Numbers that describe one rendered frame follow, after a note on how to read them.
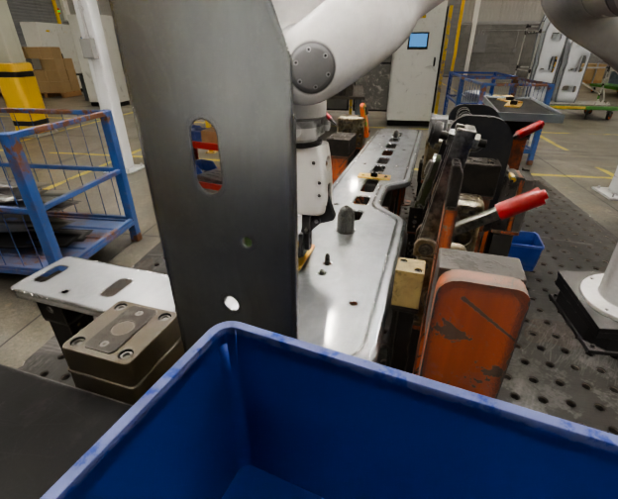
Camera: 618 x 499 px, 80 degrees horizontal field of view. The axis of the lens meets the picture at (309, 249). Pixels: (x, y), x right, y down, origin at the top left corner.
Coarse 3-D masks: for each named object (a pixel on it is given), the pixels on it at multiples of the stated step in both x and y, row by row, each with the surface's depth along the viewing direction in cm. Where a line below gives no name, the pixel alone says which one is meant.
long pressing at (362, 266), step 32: (352, 160) 112; (352, 192) 86; (384, 192) 86; (320, 224) 71; (384, 224) 71; (320, 256) 60; (352, 256) 60; (384, 256) 60; (320, 288) 52; (352, 288) 52; (384, 288) 51; (320, 320) 46; (352, 320) 46; (384, 320) 46; (352, 352) 41
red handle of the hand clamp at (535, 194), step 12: (528, 192) 44; (540, 192) 43; (504, 204) 45; (516, 204) 44; (528, 204) 44; (540, 204) 44; (480, 216) 47; (492, 216) 46; (504, 216) 45; (456, 228) 48; (468, 228) 48
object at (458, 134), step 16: (432, 128) 43; (464, 128) 43; (432, 144) 44; (448, 144) 44; (464, 144) 42; (480, 144) 43; (448, 160) 44; (464, 160) 43; (448, 176) 45; (432, 208) 47; (432, 224) 48
